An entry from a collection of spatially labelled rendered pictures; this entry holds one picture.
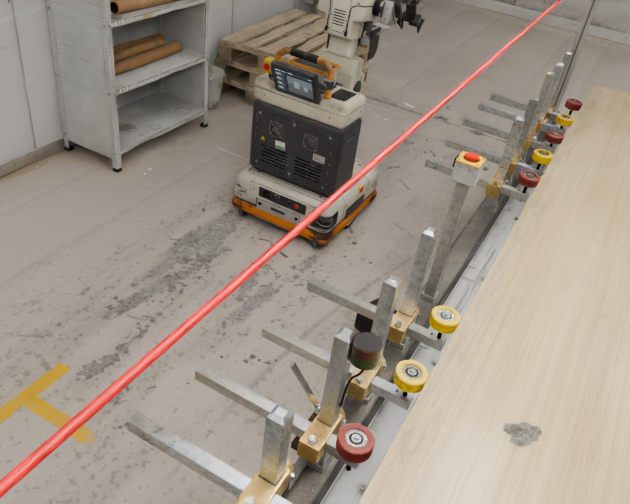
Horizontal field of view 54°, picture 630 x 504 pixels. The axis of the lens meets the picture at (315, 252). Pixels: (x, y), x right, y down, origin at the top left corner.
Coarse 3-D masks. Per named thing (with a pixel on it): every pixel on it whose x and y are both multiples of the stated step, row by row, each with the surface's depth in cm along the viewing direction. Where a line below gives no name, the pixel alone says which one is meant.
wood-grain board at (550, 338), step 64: (576, 128) 287; (576, 192) 235; (512, 256) 194; (576, 256) 199; (512, 320) 169; (576, 320) 172; (448, 384) 147; (512, 384) 149; (576, 384) 152; (448, 448) 132; (512, 448) 134; (576, 448) 136
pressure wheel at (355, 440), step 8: (352, 424) 133; (360, 424) 133; (344, 432) 131; (352, 432) 132; (360, 432) 132; (368, 432) 132; (336, 440) 132; (344, 440) 130; (352, 440) 130; (360, 440) 130; (368, 440) 130; (336, 448) 131; (344, 448) 128; (352, 448) 128; (360, 448) 128; (368, 448) 129; (344, 456) 129; (352, 456) 128; (360, 456) 128; (368, 456) 130
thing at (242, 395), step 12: (204, 372) 146; (216, 372) 146; (204, 384) 146; (216, 384) 144; (228, 384) 144; (240, 384) 144; (228, 396) 144; (240, 396) 142; (252, 396) 142; (252, 408) 141; (264, 408) 139; (300, 420) 138; (300, 432) 137; (336, 456) 134
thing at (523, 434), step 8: (504, 424) 139; (512, 424) 139; (520, 424) 139; (528, 424) 139; (512, 432) 137; (520, 432) 137; (528, 432) 136; (536, 432) 137; (512, 440) 135; (520, 440) 134; (528, 440) 135; (536, 440) 136
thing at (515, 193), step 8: (432, 160) 258; (432, 168) 258; (440, 168) 256; (448, 168) 254; (480, 184) 251; (504, 184) 248; (504, 192) 247; (512, 192) 246; (520, 192) 245; (528, 192) 246; (520, 200) 245
